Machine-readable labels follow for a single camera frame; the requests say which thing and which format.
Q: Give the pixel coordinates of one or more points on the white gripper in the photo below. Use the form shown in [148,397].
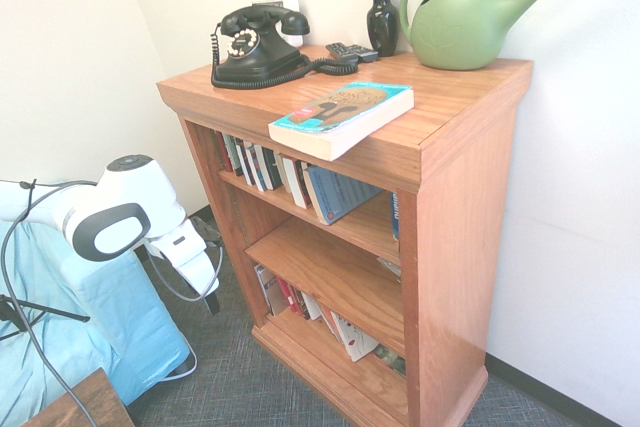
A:
[187,257]

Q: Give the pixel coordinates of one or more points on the teal red paperback book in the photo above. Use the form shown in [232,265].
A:
[340,117]

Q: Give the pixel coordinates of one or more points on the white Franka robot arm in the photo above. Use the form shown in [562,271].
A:
[125,187]

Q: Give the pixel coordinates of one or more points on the white red paperback book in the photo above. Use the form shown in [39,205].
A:
[267,287]

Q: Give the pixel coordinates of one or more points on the red cover paperback book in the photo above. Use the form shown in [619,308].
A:
[286,294]

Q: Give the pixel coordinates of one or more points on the dark red paperback book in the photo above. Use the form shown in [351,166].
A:
[300,303]

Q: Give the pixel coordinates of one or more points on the light blue cloth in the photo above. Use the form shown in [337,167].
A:
[125,322]

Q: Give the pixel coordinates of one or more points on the orange striped paperback book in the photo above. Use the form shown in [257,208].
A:
[330,321]

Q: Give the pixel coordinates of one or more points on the dark cover paperback book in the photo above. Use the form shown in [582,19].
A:
[256,168]

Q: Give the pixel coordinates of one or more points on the blue white paperback book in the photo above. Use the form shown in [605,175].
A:
[245,163]

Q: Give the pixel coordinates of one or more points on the black cover paperback book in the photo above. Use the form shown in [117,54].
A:
[270,169]

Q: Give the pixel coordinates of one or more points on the thick cream pages paperback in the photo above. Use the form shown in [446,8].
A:
[292,181]

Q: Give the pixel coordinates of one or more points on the white book red print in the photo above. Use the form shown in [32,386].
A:
[356,339]

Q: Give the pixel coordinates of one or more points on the grey spine paperback book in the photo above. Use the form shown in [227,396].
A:
[233,156]

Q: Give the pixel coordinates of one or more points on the dark spine paperback book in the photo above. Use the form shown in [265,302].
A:
[305,184]

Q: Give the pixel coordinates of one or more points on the dark wooden table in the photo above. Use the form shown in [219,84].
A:
[100,407]

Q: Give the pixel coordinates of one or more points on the dark red spine book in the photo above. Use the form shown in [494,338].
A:
[222,149]

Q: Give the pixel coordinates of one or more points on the black tripod silver tip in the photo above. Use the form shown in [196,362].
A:
[50,309]

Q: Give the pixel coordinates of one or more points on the blue cover paperback book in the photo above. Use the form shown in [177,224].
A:
[340,192]

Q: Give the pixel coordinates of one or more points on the loose paper cards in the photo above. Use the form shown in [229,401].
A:
[391,267]

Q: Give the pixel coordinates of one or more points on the dark green magazine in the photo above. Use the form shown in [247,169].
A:
[391,359]

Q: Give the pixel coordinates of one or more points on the blue Thailand guidebook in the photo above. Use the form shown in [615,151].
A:
[395,217]

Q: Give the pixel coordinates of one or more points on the black rotary telephone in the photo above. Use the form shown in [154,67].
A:
[255,54]

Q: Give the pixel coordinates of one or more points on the wooden bookshelf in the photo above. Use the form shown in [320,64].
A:
[460,247]

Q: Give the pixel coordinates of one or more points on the black remote control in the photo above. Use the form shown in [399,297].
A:
[365,53]
[340,50]

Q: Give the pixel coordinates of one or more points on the white square alarm clock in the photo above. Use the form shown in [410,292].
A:
[294,1]

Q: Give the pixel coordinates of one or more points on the black glossy vase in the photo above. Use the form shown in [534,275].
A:
[382,27]

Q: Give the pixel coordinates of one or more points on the green plastic watering can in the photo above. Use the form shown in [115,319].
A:
[450,37]

